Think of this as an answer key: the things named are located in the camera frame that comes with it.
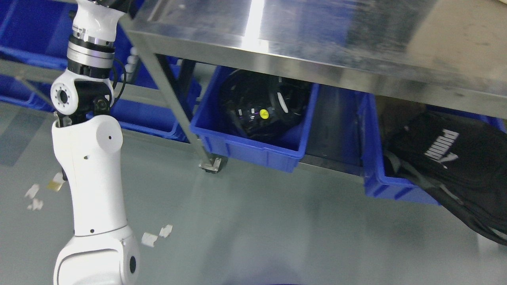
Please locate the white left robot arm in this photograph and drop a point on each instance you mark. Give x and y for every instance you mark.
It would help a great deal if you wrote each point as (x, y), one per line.
(87, 143)

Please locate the blue bin far left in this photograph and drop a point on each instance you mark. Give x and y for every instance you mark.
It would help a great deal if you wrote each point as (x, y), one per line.
(152, 119)

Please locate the blue bin with helmet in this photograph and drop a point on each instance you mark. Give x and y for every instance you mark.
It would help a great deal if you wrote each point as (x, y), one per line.
(283, 153)

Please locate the black Puma backpack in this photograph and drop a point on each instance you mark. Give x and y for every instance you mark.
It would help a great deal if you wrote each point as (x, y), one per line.
(460, 162)

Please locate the blue bin with backpack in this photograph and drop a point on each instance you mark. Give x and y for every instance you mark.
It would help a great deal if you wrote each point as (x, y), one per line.
(377, 118)

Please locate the stainless steel table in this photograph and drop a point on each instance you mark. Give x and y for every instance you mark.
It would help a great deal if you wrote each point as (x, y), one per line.
(450, 53)

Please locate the black helmet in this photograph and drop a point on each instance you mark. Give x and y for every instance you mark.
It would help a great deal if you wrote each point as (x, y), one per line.
(262, 107)

